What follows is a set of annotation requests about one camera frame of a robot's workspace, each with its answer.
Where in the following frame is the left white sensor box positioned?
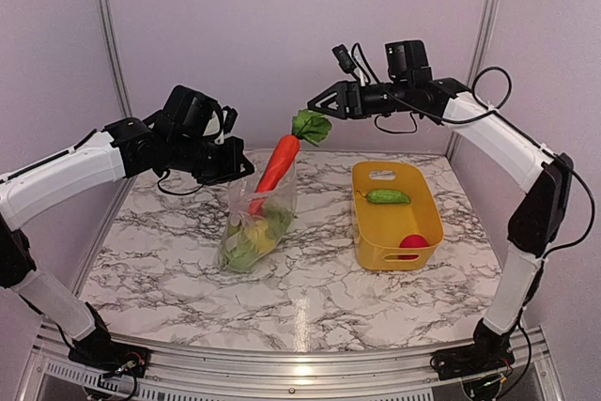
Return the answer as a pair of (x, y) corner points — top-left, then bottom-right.
(203, 106), (238, 145)

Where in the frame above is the yellow plastic basket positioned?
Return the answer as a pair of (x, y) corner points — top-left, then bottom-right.
(351, 161), (444, 271)

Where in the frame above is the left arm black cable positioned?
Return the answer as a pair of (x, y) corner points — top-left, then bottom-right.
(157, 168), (206, 196)

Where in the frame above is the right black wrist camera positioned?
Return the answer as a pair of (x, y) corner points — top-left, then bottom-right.
(385, 39), (433, 86)

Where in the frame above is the red toy fruit front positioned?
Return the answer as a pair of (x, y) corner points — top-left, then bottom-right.
(398, 234), (429, 261)

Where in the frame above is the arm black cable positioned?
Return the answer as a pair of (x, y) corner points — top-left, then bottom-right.
(351, 42), (597, 256)
(157, 168), (206, 196)

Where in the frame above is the left aluminium frame post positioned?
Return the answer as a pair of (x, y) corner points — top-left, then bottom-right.
(96, 0), (133, 117)

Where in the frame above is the green toy pepper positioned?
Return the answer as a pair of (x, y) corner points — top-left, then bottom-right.
(262, 203), (294, 240)
(219, 234), (260, 272)

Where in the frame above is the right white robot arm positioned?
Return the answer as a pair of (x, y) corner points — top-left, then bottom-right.
(307, 78), (573, 371)

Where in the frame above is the green toy pepper back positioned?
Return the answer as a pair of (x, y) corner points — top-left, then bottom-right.
(219, 234), (260, 272)

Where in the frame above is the orange toy carrot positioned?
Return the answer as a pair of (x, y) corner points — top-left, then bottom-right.
(254, 109), (331, 193)

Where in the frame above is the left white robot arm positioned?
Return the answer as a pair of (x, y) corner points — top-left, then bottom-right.
(1, 109), (254, 368)

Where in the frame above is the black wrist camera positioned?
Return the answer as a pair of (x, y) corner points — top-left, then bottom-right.
(157, 85), (220, 138)
(385, 39), (433, 86)

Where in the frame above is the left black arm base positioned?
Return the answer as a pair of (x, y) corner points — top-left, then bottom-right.
(69, 341), (150, 378)

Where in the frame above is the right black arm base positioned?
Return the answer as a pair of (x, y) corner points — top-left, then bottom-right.
(430, 344), (516, 380)

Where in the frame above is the green toy bitter gourd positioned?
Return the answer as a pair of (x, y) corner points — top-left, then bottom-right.
(354, 189), (411, 205)

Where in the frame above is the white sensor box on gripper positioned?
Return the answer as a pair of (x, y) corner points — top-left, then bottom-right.
(331, 44), (371, 86)

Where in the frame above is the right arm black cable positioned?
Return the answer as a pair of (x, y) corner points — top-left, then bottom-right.
(351, 42), (597, 256)

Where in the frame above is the yellow toy lemon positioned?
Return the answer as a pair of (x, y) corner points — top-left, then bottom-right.
(243, 219), (276, 254)

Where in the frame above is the clear zip top bag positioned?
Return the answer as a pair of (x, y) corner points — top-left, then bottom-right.
(217, 149), (297, 273)

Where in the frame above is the right aluminium frame post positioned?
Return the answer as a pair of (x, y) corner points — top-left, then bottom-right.
(445, 0), (507, 161)

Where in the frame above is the aluminium front rail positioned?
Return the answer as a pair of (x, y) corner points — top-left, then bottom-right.
(18, 320), (564, 401)

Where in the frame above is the aluminium frame post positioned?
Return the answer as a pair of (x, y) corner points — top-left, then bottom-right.
(445, 0), (507, 161)
(96, 0), (133, 117)

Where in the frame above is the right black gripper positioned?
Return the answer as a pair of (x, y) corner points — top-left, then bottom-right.
(308, 80), (412, 119)

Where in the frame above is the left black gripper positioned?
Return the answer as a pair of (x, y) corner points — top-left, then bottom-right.
(166, 132), (254, 185)

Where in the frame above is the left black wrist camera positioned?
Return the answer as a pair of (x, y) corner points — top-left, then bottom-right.
(157, 85), (220, 138)

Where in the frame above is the green toy pepper front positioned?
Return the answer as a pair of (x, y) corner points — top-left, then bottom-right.
(262, 203), (294, 240)

